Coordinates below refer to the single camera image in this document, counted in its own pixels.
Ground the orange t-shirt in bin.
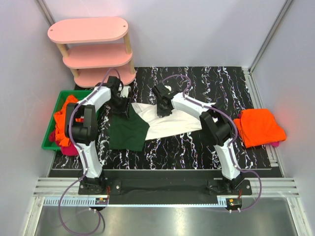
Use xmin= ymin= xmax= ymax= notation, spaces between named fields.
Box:
xmin=54 ymin=94 xmax=78 ymax=147

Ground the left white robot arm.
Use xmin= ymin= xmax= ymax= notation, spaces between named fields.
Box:
xmin=64 ymin=76 xmax=130 ymax=179

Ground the aluminium corner frame post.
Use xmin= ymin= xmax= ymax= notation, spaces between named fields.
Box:
xmin=248 ymin=0 xmax=295 ymax=73

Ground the magenta t-shirt in bin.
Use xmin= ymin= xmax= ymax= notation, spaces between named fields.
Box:
xmin=49 ymin=130 xmax=78 ymax=156

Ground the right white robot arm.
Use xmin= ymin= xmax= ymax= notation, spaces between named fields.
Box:
xmin=152 ymin=83 xmax=244 ymax=182

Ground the pink three-tier wooden shelf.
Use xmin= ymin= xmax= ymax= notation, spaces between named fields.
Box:
xmin=47 ymin=17 xmax=136 ymax=88

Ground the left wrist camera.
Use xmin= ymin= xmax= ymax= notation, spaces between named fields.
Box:
xmin=120 ymin=86 xmax=131 ymax=98

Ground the magenta folded t-shirt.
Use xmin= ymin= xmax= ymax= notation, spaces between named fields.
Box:
xmin=269 ymin=141 xmax=281 ymax=147

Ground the orange folded t-shirt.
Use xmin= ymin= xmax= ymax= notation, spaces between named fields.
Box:
xmin=233 ymin=109 xmax=286 ymax=148

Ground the white and green t-shirt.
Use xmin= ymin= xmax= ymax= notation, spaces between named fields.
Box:
xmin=108 ymin=103 xmax=202 ymax=151

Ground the green plastic bin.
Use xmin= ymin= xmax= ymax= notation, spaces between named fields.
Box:
xmin=41 ymin=90 xmax=92 ymax=151

